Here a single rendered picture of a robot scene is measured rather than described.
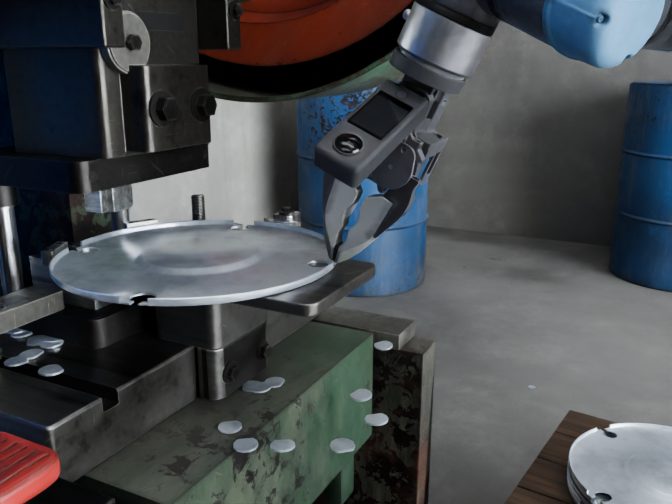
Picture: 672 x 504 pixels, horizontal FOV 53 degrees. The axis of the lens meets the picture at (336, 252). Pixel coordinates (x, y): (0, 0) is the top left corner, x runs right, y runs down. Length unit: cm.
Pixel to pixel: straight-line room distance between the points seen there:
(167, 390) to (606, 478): 69
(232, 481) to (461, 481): 116
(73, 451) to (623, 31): 53
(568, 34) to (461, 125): 350
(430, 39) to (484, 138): 340
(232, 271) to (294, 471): 23
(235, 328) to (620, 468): 67
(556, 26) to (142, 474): 48
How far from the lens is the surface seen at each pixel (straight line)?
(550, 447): 124
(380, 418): 67
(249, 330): 72
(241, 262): 68
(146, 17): 72
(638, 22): 55
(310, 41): 100
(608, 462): 116
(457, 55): 61
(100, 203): 76
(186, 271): 66
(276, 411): 69
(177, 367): 69
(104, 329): 71
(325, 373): 76
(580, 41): 53
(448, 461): 182
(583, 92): 388
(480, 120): 399
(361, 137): 58
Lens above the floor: 98
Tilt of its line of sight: 16 degrees down
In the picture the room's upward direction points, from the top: straight up
